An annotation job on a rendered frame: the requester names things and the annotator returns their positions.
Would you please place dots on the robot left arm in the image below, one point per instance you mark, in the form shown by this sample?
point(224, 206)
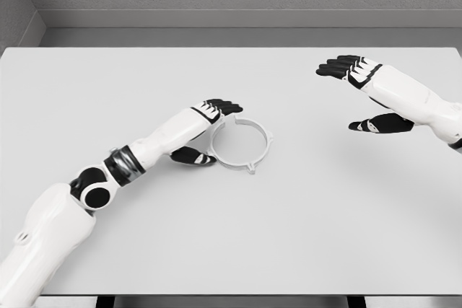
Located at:
point(54, 228)

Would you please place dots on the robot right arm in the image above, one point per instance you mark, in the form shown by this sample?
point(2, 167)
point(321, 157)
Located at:
point(444, 117)

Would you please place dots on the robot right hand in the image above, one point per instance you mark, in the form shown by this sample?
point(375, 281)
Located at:
point(393, 88)

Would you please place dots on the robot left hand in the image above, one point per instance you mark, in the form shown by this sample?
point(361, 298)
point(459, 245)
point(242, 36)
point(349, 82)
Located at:
point(195, 120)

